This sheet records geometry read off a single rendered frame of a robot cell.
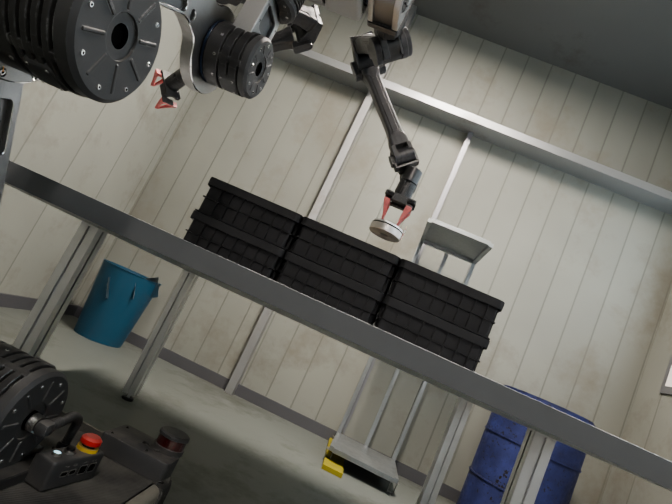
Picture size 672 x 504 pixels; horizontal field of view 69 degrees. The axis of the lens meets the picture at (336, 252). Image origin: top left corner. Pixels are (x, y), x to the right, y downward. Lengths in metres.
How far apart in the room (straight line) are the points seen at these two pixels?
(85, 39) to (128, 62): 0.09
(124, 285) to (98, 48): 2.88
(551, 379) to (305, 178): 2.38
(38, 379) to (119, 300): 2.64
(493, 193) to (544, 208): 0.40
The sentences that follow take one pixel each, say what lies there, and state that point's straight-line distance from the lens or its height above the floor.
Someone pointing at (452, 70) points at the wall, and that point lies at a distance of 4.41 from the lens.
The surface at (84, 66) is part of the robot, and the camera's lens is 0.68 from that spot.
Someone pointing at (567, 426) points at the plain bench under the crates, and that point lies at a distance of 0.91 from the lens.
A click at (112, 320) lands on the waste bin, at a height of 0.17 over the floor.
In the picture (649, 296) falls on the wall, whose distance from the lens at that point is 4.32.
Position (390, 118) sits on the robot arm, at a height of 1.38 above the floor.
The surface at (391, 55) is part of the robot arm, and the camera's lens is 1.42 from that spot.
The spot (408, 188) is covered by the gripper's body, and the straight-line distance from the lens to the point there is 1.56.
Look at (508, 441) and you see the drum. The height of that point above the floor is 0.55.
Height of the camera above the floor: 0.65
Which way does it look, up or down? 10 degrees up
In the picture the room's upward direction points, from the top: 25 degrees clockwise
